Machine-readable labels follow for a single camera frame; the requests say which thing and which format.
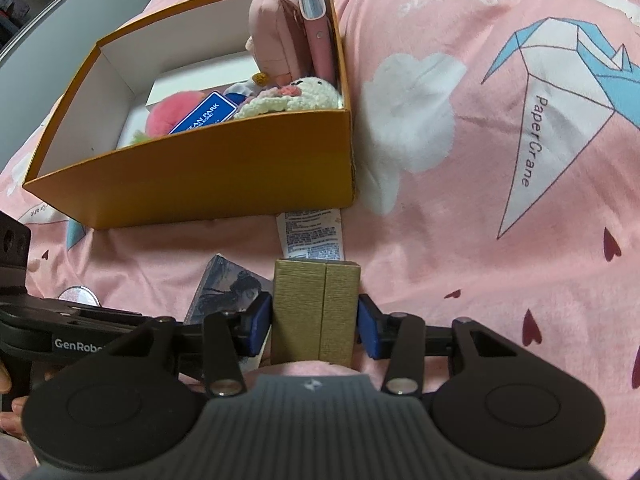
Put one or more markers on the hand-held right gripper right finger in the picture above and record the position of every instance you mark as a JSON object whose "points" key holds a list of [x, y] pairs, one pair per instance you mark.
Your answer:
{"points": [[367, 327]]}

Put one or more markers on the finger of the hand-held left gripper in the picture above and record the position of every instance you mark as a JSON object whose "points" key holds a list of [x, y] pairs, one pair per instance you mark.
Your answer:
{"points": [[110, 317]]}

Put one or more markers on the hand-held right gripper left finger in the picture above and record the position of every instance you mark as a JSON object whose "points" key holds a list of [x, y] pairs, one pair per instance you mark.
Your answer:
{"points": [[260, 325]]}

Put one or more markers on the gold ribbed box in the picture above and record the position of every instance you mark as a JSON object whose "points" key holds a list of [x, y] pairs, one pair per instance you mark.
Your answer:
{"points": [[300, 310]]}

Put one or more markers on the orange cardboard box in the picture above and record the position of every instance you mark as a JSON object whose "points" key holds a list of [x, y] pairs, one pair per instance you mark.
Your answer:
{"points": [[200, 180]]}

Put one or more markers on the pink fluffy plush peach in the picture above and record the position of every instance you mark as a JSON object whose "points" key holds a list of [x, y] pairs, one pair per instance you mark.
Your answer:
{"points": [[167, 112]]}

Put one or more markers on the blue printed card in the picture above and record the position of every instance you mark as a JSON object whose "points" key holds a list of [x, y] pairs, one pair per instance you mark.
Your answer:
{"points": [[205, 115]]}

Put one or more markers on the white crocheted bunny doll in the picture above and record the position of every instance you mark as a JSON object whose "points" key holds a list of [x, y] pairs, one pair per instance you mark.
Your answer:
{"points": [[310, 92]]}

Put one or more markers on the pink mini backpack pouch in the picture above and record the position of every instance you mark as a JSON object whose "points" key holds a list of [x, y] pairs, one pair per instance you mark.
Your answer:
{"points": [[272, 35]]}

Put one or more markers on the person's left hand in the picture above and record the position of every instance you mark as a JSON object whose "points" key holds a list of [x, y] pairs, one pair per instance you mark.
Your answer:
{"points": [[6, 380]]}

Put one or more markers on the dark photo card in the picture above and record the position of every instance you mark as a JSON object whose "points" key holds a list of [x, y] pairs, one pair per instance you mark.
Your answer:
{"points": [[225, 290]]}

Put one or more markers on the white printed packet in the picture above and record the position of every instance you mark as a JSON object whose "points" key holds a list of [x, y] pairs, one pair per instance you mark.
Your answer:
{"points": [[310, 235]]}

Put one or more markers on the pink printed blanket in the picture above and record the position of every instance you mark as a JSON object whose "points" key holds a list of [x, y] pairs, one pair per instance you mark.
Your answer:
{"points": [[475, 210]]}

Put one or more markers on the pink flat case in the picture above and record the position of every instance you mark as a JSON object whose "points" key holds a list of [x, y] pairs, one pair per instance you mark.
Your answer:
{"points": [[320, 40]]}

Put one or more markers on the small grey book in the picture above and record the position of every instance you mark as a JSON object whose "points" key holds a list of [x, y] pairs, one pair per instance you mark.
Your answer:
{"points": [[312, 5]]}

